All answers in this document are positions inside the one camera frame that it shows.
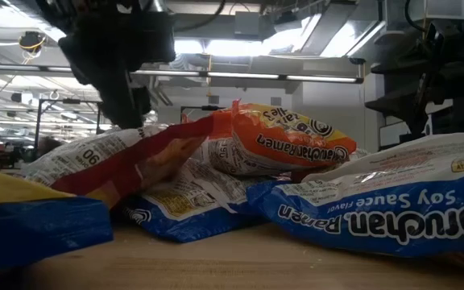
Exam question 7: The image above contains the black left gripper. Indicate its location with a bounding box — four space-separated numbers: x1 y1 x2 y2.
57 13 177 130

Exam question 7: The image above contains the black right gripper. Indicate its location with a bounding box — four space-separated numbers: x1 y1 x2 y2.
363 14 464 137

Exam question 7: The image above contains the red Maruchan ramen packet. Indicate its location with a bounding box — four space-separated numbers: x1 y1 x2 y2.
18 114 217 209

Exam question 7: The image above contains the blue Maruchan ramen packet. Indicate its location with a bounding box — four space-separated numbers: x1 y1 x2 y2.
246 131 464 259
121 156 269 243
0 160 114 275

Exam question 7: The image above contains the orange Maruchan ramen packet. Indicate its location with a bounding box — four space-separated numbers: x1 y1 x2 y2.
205 99 358 174

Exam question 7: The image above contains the black metal rack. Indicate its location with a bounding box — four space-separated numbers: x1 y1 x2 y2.
34 97 105 151

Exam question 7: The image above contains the long ceiling light fixture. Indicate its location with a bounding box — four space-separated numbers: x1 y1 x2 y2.
0 62 365 85

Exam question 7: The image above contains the grey ceiling box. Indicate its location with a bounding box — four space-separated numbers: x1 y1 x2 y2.
234 10 262 39

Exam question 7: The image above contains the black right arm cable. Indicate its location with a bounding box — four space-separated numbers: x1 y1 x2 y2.
403 0 430 34

